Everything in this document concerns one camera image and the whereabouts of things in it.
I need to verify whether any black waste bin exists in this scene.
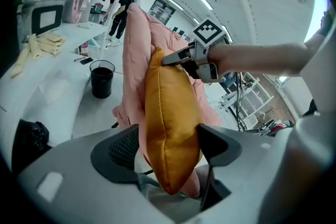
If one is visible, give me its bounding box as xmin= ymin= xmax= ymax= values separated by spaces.
xmin=89 ymin=59 xmax=116 ymax=99

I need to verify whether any white cabinet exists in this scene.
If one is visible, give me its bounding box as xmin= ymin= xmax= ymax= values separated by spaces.
xmin=220 ymin=78 xmax=275 ymax=131

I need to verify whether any black bag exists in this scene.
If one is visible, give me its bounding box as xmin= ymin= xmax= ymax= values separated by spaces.
xmin=12 ymin=118 xmax=50 ymax=166

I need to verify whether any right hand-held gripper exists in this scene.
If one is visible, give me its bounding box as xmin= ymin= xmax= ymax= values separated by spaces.
xmin=160 ymin=18 xmax=227 ymax=84

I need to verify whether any black cable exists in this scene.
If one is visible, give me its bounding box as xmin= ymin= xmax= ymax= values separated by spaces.
xmin=233 ymin=72 xmax=249 ymax=132

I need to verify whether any pink padded chair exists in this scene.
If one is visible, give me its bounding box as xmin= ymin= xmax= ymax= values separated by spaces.
xmin=112 ymin=3 xmax=223 ymax=199

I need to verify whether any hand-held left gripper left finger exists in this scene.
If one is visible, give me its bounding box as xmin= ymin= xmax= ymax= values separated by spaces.
xmin=15 ymin=123 xmax=172 ymax=224

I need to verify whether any orange pillow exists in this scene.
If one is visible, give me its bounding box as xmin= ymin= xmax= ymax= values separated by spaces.
xmin=144 ymin=47 xmax=206 ymax=196

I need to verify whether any person's right forearm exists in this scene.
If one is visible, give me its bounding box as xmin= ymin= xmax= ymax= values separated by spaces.
xmin=209 ymin=41 xmax=316 ymax=77

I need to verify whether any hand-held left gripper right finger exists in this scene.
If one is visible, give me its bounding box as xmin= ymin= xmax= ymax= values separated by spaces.
xmin=188 ymin=123 xmax=298 ymax=224

